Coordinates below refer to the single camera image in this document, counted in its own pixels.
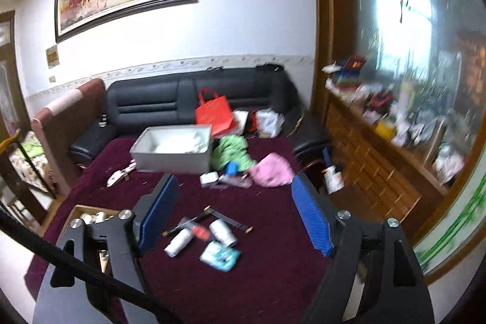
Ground wooden chair floral cushion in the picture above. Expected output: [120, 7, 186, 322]
[0, 128, 57, 203]

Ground brown upholstered chair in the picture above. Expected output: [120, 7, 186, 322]
[30, 78, 107, 195]

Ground teal packet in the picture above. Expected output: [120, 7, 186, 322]
[199, 240, 241, 272]

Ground white paper bag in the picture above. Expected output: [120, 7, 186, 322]
[232, 110, 250, 135]

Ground grey purple packet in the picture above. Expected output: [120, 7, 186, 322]
[218, 174, 254, 189]

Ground white key fob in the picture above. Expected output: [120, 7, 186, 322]
[107, 168, 128, 188]

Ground black leather sofa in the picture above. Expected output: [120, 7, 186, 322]
[69, 65, 331, 167]

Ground white plastic bag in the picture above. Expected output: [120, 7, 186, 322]
[255, 108, 285, 139]

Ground red and blue box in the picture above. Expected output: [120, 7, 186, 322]
[336, 56, 367, 85]

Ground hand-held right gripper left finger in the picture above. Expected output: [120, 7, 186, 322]
[32, 173, 181, 324]

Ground black strip gold ends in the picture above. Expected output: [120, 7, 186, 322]
[204, 206, 253, 233]

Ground white cylinder container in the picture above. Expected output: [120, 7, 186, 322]
[209, 219, 238, 248]

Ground maroon tablecloth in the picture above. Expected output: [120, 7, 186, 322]
[25, 136, 342, 324]

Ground pink cloth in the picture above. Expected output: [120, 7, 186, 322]
[248, 153, 295, 188]

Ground grey storage box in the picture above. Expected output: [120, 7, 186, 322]
[130, 124, 213, 174]

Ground small white charger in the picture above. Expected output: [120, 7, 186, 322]
[200, 171, 220, 188]

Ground white bottle red print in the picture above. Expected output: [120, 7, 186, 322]
[323, 164, 344, 194]

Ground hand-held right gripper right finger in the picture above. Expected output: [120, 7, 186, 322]
[290, 173, 435, 324]

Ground black marker olive cap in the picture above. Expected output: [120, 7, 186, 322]
[162, 212, 211, 237]

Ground wooden framed picture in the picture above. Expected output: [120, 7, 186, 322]
[0, 12, 19, 135]

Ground yellow container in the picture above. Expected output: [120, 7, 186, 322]
[376, 119, 397, 140]

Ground black cable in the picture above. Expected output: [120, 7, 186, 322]
[0, 210, 183, 324]

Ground wooden sideboard cabinet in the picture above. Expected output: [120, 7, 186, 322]
[309, 0, 486, 287]

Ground cardboard tray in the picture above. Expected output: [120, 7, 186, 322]
[61, 205, 122, 275]

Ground red tote bag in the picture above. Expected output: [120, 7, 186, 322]
[195, 88, 236, 136]

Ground white bottle green label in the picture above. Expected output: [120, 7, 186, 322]
[164, 228, 194, 258]

